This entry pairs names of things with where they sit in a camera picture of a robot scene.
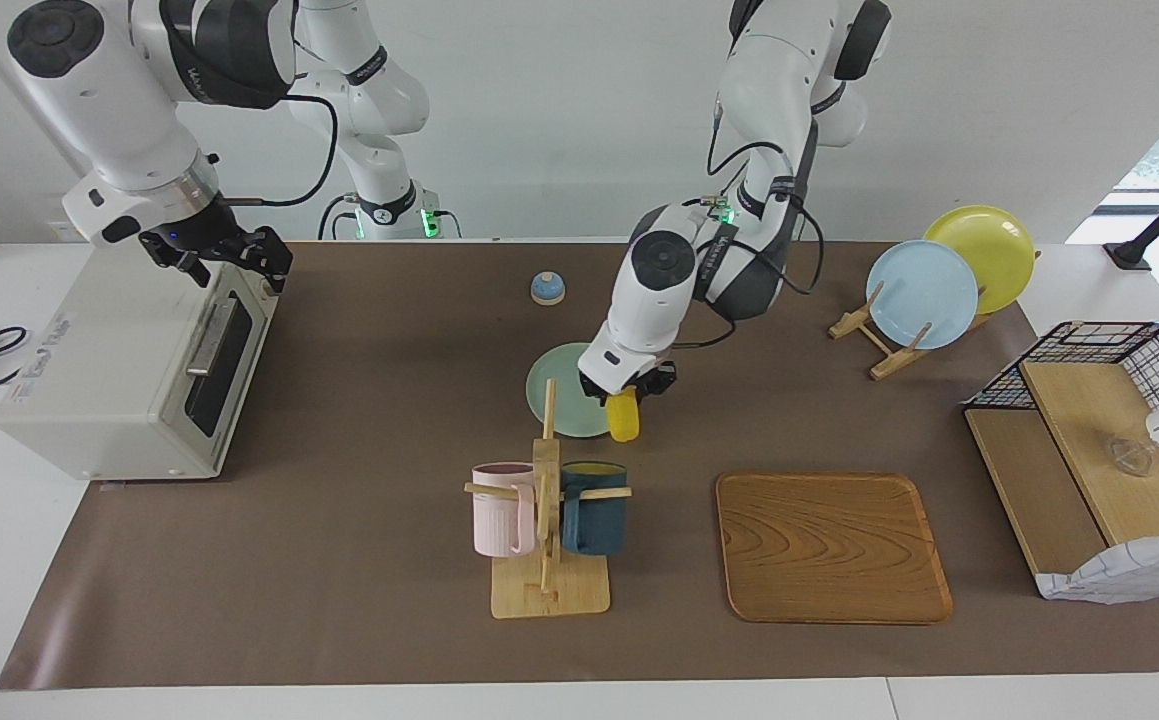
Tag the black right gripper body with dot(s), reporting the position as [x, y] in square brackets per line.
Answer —
[194, 232]

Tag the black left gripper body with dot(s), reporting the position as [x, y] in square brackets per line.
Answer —
[639, 382]

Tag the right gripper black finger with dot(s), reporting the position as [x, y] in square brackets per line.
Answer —
[197, 278]
[279, 278]

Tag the yellow corn cob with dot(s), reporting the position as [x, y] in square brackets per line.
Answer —
[624, 425]

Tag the light green plate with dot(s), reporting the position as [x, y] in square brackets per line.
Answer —
[571, 385]

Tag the white toaster oven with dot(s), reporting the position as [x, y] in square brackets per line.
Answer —
[89, 380]

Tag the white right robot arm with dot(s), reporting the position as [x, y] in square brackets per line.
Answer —
[109, 100]

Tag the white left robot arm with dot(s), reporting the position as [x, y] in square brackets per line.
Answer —
[659, 290]

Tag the dark blue mug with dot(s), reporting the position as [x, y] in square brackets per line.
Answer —
[599, 520]

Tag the small blue bell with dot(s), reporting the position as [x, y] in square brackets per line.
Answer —
[548, 289]

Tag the pink mug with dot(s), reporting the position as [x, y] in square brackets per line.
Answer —
[499, 515]

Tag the wooden mug tree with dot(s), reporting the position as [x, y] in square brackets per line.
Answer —
[549, 595]

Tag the brown wooden tray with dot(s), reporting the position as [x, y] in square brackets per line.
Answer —
[829, 545]

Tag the wooden plate rack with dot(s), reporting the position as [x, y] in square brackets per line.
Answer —
[889, 362]

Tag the brown table mat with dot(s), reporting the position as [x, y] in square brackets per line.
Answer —
[389, 560]

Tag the light blue plate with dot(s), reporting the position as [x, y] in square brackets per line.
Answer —
[924, 295]

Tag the yellow plate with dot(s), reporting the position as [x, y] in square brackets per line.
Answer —
[999, 255]

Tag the clear glass cup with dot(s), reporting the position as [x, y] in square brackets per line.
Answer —
[1129, 458]

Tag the white checked cloth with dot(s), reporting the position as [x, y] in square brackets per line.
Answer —
[1129, 575]

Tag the white wall socket box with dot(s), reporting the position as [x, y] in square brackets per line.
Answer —
[67, 232]

